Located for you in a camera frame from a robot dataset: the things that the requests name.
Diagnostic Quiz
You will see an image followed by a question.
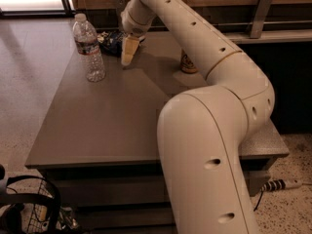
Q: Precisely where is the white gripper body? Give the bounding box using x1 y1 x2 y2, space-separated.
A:
121 0 156 37

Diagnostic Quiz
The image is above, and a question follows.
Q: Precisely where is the left metal wall bracket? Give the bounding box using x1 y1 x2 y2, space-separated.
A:
114 0 129 16

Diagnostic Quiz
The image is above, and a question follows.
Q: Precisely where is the orange LaCroix can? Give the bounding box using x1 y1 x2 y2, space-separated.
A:
180 51 198 74

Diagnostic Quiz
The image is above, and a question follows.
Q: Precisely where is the grey drawer cabinet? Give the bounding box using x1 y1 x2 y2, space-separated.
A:
24 29 290 234

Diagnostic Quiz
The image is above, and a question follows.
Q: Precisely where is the clear plastic water bottle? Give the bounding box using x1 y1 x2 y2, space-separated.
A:
73 13 106 82

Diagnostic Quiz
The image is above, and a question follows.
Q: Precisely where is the black wire basket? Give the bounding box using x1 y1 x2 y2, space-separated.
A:
26 179 60 234

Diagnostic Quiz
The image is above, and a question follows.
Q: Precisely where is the black strap bag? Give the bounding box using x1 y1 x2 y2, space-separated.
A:
0 167 61 234

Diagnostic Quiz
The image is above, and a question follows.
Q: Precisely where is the white power strip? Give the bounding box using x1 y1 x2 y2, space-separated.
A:
262 179 302 192

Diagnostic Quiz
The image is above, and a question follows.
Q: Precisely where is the metal wall bracket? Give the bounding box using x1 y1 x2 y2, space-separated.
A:
249 0 273 39
114 0 129 16

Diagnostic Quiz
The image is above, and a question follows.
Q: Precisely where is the black power cable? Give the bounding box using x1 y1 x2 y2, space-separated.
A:
253 189 264 212

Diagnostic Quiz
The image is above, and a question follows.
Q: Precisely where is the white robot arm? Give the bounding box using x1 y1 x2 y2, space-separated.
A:
122 0 275 234

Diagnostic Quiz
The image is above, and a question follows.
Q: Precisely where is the blue chip bag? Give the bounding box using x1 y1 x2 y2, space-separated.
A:
97 30 145 57

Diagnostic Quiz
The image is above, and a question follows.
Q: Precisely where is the right metal wall bracket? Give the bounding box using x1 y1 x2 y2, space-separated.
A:
249 0 273 39

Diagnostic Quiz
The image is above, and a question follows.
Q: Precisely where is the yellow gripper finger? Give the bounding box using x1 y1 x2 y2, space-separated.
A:
121 35 139 66

